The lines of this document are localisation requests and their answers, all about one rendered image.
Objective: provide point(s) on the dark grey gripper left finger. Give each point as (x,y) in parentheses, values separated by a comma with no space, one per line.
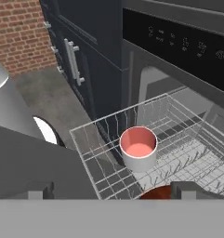
(36,194)

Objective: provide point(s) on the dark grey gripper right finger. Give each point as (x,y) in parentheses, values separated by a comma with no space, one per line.
(188,193)

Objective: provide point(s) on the red-brown bowl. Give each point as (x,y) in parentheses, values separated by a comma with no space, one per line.
(155,193)

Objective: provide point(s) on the white cup with pink inside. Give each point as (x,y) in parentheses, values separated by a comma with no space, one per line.
(138,162)

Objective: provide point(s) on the dark navy cupboard door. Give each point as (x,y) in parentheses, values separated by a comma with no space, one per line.
(101,77)

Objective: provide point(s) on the dark grey dishwasher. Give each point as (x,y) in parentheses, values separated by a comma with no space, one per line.
(178,40)

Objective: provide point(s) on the dark navy cupboard run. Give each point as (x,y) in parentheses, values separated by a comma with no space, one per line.
(51,12)

